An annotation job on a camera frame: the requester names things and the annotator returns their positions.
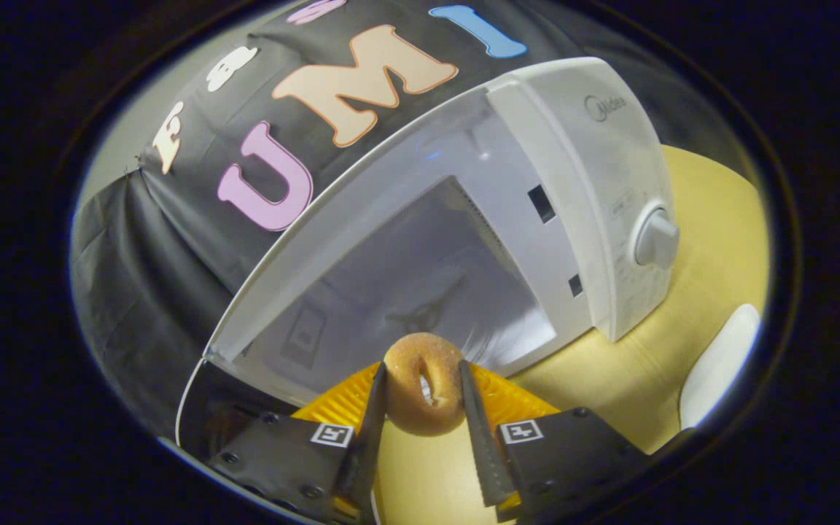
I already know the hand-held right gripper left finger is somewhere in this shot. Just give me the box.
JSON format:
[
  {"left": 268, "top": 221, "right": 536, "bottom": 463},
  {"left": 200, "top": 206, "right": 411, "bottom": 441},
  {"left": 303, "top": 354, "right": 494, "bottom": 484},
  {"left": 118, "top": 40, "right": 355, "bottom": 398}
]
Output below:
[{"left": 205, "top": 362, "right": 389, "bottom": 525}]

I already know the black backdrop cloth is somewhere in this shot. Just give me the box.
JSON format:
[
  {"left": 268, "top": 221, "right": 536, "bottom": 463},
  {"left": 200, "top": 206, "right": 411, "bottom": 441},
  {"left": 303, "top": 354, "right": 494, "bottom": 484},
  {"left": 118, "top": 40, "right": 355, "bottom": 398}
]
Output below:
[{"left": 69, "top": 0, "right": 691, "bottom": 438}]

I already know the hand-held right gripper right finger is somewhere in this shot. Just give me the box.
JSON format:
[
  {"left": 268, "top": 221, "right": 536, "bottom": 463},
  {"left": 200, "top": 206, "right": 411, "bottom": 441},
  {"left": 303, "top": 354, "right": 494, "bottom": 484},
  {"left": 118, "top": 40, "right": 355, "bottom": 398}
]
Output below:
[{"left": 459, "top": 359, "right": 647, "bottom": 525}]

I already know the white microwave oven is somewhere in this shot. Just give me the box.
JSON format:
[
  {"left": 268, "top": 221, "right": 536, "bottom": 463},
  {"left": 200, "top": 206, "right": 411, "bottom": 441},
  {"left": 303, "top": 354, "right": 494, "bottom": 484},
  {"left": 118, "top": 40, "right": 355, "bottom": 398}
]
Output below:
[{"left": 174, "top": 57, "right": 681, "bottom": 456}]

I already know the brown doughnut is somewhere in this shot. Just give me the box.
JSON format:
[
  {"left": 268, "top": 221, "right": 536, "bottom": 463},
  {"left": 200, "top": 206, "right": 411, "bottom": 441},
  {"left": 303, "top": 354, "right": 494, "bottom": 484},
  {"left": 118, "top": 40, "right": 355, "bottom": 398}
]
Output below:
[{"left": 382, "top": 332, "right": 467, "bottom": 437}]

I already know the white plate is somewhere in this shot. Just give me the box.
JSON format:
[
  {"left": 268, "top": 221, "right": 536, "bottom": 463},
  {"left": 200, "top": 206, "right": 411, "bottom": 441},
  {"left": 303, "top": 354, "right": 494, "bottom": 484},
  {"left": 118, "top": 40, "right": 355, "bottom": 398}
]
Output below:
[{"left": 679, "top": 304, "right": 761, "bottom": 429}]

